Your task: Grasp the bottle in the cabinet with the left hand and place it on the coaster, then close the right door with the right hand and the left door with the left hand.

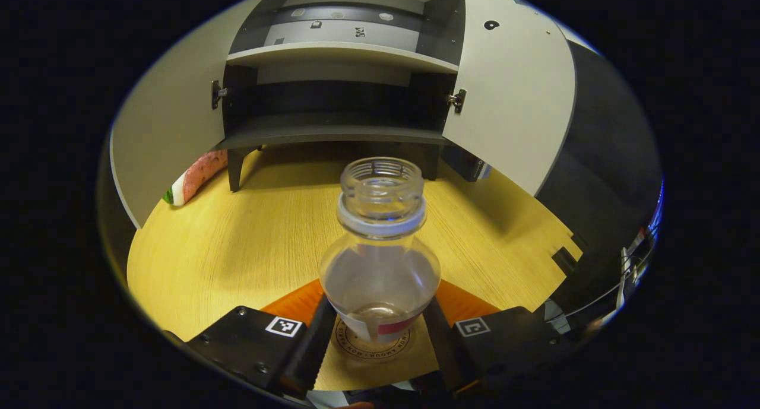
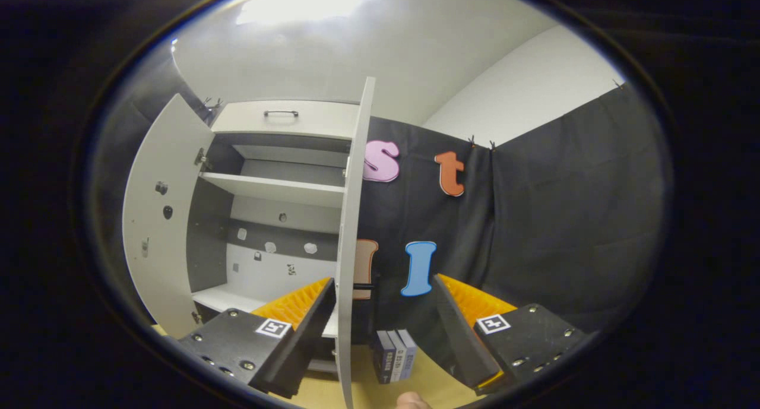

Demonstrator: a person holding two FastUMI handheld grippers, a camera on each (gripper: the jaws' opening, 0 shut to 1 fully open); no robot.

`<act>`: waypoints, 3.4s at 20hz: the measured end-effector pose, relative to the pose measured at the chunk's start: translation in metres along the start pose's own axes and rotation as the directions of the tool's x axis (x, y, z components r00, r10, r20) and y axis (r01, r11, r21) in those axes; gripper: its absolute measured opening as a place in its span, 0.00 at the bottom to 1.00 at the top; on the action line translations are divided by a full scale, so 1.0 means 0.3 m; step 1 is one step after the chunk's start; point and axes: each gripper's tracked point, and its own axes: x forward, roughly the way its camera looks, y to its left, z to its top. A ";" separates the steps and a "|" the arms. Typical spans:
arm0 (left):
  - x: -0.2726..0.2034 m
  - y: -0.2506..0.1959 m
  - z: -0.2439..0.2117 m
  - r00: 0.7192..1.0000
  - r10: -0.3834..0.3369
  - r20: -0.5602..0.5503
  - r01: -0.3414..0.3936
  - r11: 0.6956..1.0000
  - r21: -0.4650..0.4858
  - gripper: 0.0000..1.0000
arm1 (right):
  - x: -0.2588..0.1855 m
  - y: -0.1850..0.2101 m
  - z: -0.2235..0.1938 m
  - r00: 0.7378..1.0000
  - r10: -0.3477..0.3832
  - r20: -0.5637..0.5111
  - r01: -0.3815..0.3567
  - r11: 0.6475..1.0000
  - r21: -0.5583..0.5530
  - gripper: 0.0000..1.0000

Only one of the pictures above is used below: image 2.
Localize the white cabinet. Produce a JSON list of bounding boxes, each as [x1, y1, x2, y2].
[[187, 99, 363, 374]]

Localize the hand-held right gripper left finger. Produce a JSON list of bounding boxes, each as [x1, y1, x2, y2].
[[178, 277, 337, 399]]

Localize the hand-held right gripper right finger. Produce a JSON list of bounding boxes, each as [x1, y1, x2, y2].
[[431, 274, 591, 397]]

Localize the dark blue small box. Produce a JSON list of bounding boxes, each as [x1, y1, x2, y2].
[[373, 330, 397, 385]]

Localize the grey small box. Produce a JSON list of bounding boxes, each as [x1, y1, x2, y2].
[[386, 330, 409, 382]]

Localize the white cabinet drawer front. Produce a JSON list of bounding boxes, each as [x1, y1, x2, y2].
[[211, 100, 361, 140]]

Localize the white cabinet shelf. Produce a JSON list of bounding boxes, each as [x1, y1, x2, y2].
[[199, 172, 346, 208], [233, 145, 351, 168]]

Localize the light blue small box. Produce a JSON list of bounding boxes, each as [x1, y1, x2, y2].
[[397, 329, 418, 380]]

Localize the black backdrop cloth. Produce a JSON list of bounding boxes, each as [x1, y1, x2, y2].
[[89, 44, 675, 368]]

